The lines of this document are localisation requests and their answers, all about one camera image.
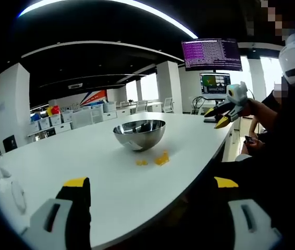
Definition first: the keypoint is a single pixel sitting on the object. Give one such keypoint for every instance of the person in black clothing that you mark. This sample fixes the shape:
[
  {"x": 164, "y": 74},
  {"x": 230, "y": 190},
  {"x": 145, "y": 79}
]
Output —
[{"x": 280, "y": 169}]

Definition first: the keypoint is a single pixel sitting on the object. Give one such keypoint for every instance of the black chair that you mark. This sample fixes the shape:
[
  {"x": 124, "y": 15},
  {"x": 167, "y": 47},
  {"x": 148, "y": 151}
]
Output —
[{"x": 9, "y": 143}]

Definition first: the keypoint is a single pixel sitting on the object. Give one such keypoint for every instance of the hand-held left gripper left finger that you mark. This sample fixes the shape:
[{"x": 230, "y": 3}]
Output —
[{"x": 59, "y": 218}]

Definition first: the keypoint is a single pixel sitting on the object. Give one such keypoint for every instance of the yellow QQ candy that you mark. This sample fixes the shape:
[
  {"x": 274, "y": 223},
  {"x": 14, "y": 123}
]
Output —
[
  {"x": 160, "y": 160},
  {"x": 141, "y": 162},
  {"x": 166, "y": 155}
]

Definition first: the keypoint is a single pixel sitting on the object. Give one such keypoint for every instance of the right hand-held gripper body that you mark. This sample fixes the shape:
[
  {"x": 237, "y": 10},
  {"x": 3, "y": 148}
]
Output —
[{"x": 235, "y": 92}]

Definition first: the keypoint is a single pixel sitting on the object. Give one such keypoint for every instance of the row of white storage bins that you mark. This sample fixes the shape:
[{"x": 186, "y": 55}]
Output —
[{"x": 59, "y": 119}]

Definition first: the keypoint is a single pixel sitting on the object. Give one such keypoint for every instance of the long ceiling light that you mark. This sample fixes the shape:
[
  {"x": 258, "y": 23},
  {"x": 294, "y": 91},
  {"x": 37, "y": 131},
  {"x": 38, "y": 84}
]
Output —
[{"x": 126, "y": 10}]

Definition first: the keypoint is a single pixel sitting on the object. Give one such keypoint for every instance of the stainless steel bowl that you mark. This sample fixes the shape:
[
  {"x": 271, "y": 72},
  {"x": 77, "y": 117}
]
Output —
[{"x": 139, "y": 135}]

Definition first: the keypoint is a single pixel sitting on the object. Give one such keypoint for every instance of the white table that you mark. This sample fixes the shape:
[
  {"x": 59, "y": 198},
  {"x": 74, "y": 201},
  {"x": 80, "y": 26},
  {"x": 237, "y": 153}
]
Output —
[{"x": 105, "y": 187}]

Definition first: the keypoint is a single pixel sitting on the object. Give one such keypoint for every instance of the yellow and red toy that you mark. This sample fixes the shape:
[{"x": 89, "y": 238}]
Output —
[{"x": 53, "y": 110}]

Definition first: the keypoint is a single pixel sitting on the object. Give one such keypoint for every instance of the white office chair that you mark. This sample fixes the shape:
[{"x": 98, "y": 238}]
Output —
[
  {"x": 167, "y": 104},
  {"x": 141, "y": 106}
]

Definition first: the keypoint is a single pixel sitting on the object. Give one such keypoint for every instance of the large monitor with purple screen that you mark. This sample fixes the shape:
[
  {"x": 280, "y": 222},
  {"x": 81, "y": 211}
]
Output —
[{"x": 211, "y": 54}]

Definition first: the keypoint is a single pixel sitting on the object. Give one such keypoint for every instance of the striped wall banner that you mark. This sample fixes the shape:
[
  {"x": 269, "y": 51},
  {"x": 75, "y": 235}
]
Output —
[{"x": 95, "y": 97}]

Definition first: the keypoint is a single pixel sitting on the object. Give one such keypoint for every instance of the small white object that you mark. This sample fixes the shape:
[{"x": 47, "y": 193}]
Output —
[{"x": 5, "y": 172}]

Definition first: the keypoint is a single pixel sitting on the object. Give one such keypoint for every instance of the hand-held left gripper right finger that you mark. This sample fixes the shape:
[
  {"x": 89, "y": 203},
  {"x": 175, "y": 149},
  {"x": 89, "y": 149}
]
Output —
[{"x": 251, "y": 221}]

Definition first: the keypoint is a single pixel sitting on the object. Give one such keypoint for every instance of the small computer monitor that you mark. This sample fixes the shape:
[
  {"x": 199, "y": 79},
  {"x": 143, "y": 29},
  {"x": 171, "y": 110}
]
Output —
[{"x": 215, "y": 83}]

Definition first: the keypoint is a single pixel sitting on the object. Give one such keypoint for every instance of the black phone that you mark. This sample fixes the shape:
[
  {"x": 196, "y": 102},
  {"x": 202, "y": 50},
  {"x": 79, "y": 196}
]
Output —
[{"x": 249, "y": 139}]

